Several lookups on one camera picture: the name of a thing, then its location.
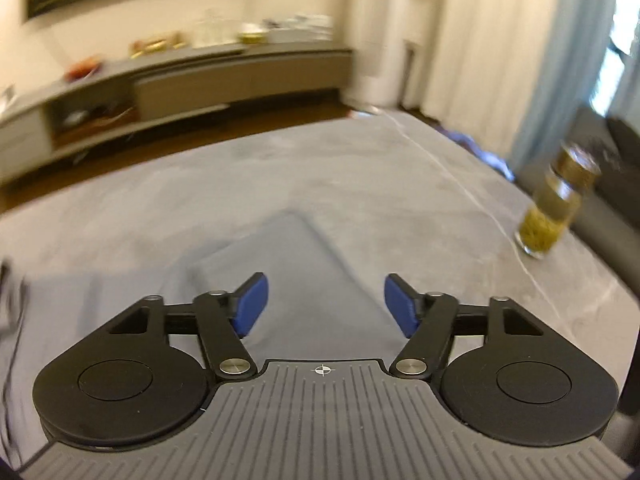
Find red fruit plate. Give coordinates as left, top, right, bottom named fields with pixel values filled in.
left=64, top=56, right=103, bottom=82

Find glass cups set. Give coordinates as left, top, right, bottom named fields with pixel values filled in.
left=191, top=9, right=239, bottom=48

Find white lace curtain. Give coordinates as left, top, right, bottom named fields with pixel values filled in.
left=419, top=0, right=617, bottom=168

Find long grey TV cabinet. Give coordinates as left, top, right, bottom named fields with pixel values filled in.
left=1, top=41, right=354, bottom=182

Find dark sofa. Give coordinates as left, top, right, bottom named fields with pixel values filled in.
left=519, top=104, right=640, bottom=306

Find gold tissue box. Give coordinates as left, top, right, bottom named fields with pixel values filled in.
left=238, top=23, right=269, bottom=46

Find glass tea bottle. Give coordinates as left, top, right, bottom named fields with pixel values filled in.
left=514, top=142, right=601, bottom=259

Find white storage box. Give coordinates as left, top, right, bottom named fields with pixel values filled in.
left=268, top=14, right=334, bottom=44

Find grey trousers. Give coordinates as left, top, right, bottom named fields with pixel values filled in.
left=1, top=214, right=405, bottom=458

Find gold incense burner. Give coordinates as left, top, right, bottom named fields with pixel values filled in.
left=129, top=32, right=188, bottom=58

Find white air conditioner tower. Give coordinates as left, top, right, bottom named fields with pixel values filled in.
left=344, top=0, right=433, bottom=107

